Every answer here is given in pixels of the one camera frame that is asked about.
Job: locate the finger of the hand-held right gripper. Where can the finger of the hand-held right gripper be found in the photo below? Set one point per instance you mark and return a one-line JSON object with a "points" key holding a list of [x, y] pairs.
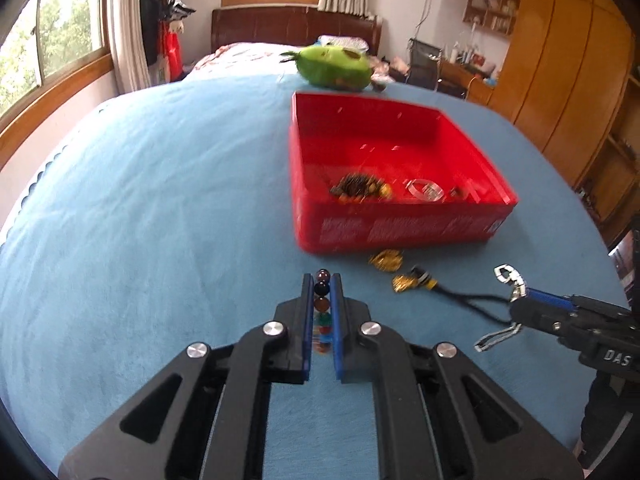
{"points": [[550, 297], [540, 317]]}

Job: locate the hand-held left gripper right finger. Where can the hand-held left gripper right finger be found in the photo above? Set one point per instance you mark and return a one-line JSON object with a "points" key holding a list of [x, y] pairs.
{"points": [[337, 330]]}

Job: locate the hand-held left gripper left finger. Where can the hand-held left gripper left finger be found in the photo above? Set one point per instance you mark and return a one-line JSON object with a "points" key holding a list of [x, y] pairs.
{"points": [[306, 330]]}

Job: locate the red tin box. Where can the red tin box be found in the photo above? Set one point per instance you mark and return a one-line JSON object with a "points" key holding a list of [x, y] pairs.
{"points": [[400, 230]]}

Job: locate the large silver bangle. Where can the large silver bangle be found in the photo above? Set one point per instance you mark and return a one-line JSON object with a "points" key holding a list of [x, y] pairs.
{"points": [[412, 185]]}

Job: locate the small gold pendant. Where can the small gold pendant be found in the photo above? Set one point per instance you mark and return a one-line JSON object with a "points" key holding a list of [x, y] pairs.
{"points": [[387, 261]]}

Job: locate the wooden bookshelf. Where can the wooden bookshelf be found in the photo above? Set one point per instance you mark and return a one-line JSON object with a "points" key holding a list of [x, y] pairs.
{"points": [[620, 175]]}

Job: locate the wooden desk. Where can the wooden desk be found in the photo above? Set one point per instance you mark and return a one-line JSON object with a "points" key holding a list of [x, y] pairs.
{"points": [[465, 82]]}

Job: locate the wooden wardrobe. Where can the wooden wardrobe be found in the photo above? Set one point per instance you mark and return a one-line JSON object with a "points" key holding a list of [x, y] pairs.
{"points": [[565, 60]]}

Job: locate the green plush toy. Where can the green plush toy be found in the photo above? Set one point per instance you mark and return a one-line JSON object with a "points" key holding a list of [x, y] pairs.
{"points": [[330, 65]]}

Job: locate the black office chair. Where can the black office chair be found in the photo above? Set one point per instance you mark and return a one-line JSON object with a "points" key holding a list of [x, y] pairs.
{"points": [[422, 62]]}

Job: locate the pink floral bedding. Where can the pink floral bedding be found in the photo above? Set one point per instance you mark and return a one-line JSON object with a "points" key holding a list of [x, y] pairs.
{"points": [[240, 57]]}

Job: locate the striped pillow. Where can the striped pillow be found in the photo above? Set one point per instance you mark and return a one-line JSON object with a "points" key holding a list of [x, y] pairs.
{"points": [[345, 42]]}

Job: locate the red bag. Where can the red bag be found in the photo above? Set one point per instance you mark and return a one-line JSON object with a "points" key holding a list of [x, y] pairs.
{"points": [[172, 57]]}

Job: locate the dark wooden headboard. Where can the dark wooden headboard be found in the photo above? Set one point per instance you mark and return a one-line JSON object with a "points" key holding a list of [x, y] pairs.
{"points": [[280, 25]]}

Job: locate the white scalloped sheet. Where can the white scalloped sheet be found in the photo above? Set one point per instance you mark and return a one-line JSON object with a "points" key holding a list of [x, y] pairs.
{"points": [[22, 200]]}

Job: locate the black jacket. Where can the black jacket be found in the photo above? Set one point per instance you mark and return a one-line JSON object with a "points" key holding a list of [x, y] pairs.
{"points": [[149, 25]]}

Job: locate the wooden wall shelf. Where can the wooden wall shelf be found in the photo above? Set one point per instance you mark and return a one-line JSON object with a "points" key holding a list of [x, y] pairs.
{"points": [[492, 10]]}

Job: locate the large wooden frame window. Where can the large wooden frame window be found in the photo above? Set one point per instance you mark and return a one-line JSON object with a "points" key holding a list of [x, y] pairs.
{"points": [[65, 20]]}

